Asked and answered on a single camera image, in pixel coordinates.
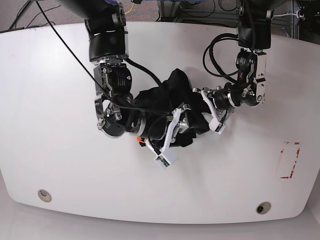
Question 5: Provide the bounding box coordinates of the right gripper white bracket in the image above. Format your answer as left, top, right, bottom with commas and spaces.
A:
144, 103, 191, 157

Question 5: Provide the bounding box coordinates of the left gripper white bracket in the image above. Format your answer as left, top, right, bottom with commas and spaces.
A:
192, 85, 235, 125

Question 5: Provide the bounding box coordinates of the black t-shirt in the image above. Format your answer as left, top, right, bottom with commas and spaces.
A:
134, 68, 210, 147

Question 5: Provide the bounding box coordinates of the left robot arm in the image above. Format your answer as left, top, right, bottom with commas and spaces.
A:
192, 0, 283, 126

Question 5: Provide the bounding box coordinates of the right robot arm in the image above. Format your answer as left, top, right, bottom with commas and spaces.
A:
61, 0, 194, 155

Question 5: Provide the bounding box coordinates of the red tape rectangle marking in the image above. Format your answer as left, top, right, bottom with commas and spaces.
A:
277, 141, 301, 180

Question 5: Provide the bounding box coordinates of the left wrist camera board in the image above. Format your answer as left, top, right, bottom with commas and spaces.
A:
208, 118, 226, 135

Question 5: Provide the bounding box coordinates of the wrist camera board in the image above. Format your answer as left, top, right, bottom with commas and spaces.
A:
154, 148, 178, 170
208, 118, 226, 135

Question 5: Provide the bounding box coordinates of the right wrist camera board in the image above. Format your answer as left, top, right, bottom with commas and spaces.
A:
154, 148, 178, 170

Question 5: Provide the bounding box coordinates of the aluminium frame stand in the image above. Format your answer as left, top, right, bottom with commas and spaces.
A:
157, 0, 182, 23

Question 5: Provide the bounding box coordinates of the right table cable grommet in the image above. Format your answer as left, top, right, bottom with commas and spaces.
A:
256, 201, 272, 215

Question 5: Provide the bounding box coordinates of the table cable grommet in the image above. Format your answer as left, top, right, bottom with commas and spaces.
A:
37, 189, 52, 203
256, 201, 272, 215

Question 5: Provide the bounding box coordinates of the white cable on floor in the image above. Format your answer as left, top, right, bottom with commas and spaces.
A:
273, 11, 300, 19

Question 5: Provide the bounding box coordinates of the left table cable grommet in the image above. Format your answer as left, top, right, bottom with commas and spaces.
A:
37, 189, 52, 203

